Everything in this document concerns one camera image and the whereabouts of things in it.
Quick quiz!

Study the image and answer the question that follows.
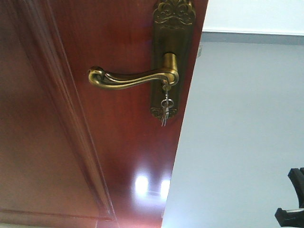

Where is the reddish brown wooden door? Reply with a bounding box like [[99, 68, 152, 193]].
[[0, 0, 208, 228]]

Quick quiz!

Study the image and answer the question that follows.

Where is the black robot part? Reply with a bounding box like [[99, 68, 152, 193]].
[[274, 167, 304, 228]]

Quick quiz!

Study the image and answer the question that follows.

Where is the silver keys bunch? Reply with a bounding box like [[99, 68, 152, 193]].
[[161, 84, 174, 127]]

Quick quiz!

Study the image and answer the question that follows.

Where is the brass door lever handle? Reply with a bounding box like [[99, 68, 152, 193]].
[[88, 53, 179, 91]]

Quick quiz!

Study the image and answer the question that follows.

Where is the brass handle back plate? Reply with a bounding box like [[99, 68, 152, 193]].
[[152, 0, 196, 118]]

